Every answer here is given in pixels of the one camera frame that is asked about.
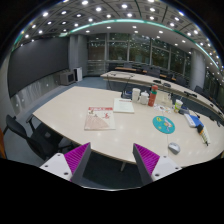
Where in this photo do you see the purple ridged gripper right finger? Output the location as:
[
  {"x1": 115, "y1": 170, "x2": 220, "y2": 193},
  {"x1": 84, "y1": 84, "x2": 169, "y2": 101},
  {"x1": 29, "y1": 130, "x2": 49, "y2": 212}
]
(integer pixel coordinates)
[{"x1": 133, "y1": 143, "x2": 181, "y2": 185}]

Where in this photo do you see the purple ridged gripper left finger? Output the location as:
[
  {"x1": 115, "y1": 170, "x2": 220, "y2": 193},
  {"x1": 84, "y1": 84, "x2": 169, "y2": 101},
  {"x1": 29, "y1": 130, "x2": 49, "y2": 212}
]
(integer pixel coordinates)
[{"x1": 41, "y1": 143, "x2": 91, "y2": 185}]

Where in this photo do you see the grey computer mouse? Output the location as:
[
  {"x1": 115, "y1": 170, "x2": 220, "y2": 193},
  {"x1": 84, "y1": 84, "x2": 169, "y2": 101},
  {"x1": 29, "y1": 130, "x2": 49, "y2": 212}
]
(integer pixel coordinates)
[{"x1": 168, "y1": 142, "x2": 180, "y2": 154}]

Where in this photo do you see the round teal mouse pad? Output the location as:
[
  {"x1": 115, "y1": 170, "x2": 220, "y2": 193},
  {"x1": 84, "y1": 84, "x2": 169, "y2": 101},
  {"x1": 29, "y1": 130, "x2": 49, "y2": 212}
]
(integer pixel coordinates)
[{"x1": 152, "y1": 116, "x2": 175, "y2": 134}]

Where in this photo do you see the black office chair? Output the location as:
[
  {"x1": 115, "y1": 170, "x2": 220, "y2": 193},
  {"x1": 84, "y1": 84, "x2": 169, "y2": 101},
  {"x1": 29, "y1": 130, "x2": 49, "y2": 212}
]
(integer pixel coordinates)
[{"x1": 6, "y1": 115, "x2": 72, "y2": 160}]

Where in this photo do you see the blue and white book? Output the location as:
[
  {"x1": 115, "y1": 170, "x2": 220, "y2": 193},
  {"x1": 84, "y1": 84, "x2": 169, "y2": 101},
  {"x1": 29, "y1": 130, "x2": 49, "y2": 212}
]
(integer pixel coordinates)
[{"x1": 184, "y1": 114, "x2": 203, "y2": 128}]

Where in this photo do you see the white paper booklet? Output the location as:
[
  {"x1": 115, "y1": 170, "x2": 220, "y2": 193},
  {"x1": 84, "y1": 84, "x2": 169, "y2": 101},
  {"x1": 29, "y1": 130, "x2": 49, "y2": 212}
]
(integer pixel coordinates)
[{"x1": 113, "y1": 98, "x2": 134, "y2": 113}]

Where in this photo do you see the paper cup with green label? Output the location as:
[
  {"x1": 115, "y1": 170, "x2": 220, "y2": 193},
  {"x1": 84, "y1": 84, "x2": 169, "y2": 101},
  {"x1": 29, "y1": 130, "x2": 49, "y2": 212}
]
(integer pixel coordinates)
[{"x1": 174, "y1": 99, "x2": 183, "y2": 113}]

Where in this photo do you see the clear plastic container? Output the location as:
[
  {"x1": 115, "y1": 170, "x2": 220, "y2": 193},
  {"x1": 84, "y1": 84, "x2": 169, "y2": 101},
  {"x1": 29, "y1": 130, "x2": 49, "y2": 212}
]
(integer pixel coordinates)
[{"x1": 156, "y1": 91, "x2": 172, "y2": 106}]

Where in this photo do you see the red tall bottle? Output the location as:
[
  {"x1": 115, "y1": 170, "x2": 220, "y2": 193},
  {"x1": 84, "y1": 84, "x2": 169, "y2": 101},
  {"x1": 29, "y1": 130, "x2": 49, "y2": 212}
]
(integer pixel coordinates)
[{"x1": 148, "y1": 85, "x2": 158, "y2": 107}]

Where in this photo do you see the white jug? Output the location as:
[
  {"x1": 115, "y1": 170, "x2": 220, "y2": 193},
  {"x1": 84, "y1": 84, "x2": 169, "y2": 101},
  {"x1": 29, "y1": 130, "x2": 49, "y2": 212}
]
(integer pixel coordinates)
[{"x1": 132, "y1": 88, "x2": 140, "y2": 103}]

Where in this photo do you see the grey box appliance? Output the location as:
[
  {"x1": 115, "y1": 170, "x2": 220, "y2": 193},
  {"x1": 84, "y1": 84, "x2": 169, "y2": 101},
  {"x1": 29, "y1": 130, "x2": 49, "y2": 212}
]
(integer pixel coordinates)
[{"x1": 60, "y1": 72, "x2": 75, "y2": 86}]

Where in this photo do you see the long rear conference table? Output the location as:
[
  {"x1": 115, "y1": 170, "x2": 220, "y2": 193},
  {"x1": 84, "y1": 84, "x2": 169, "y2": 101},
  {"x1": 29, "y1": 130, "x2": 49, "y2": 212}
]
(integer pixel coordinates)
[{"x1": 101, "y1": 71, "x2": 224, "y2": 120}]

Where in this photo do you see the white cabinet unit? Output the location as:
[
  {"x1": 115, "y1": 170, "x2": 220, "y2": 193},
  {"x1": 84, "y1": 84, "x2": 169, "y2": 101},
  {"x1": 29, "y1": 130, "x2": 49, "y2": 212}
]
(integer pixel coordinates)
[{"x1": 73, "y1": 67, "x2": 82, "y2": 82}]

